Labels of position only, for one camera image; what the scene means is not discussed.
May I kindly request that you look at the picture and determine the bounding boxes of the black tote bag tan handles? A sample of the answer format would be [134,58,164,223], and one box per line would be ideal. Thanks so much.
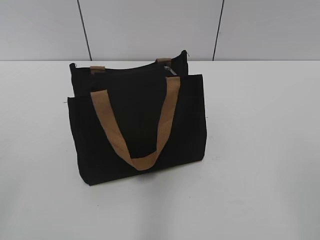
[67,50,207,186]

